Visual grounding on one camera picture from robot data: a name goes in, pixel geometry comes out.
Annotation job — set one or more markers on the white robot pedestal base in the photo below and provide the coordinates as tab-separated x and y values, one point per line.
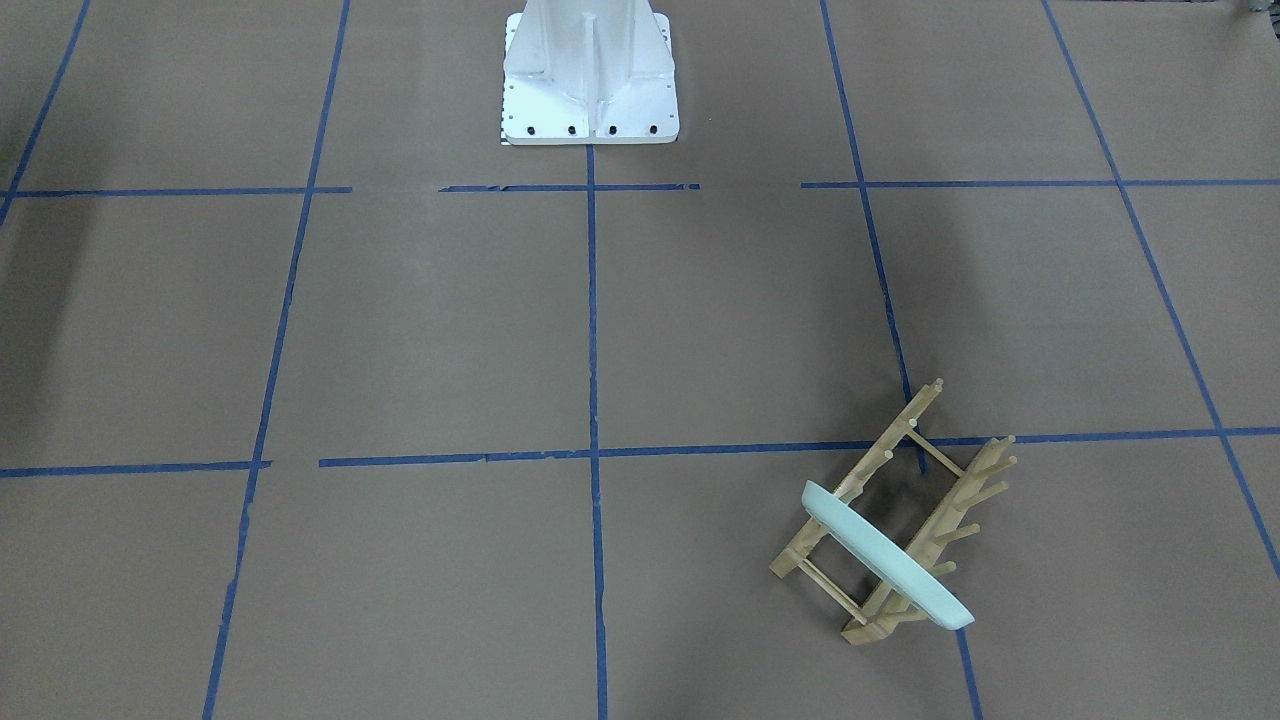
587	73

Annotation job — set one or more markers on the wooden dish rack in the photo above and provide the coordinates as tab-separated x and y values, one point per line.
907	487

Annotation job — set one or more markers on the light green plate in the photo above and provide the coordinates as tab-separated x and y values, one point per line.
891	564

